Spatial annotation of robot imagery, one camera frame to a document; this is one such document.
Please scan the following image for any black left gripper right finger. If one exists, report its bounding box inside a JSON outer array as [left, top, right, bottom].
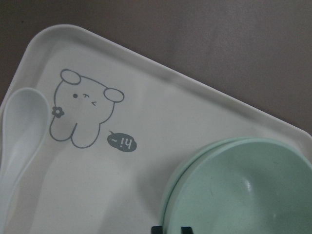
[[181, 227, 194, 234]]

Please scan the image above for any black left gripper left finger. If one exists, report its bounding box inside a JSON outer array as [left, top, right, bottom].
[[151, 227, 163, 234]]

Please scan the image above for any green bowl robot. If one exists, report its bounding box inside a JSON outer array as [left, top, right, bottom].
[[162, 138, 312, 234]]

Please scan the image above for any green bowl on tray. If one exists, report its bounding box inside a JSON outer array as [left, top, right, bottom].
[[160, 136, 254, 220]]

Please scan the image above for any beige rabbit serving tray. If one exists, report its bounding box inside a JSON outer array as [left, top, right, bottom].
[[0, 24, 312, 234]]

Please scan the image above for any white ceramic spoon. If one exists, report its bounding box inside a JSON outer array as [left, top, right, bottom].
[[0, 88, 50, 226]]

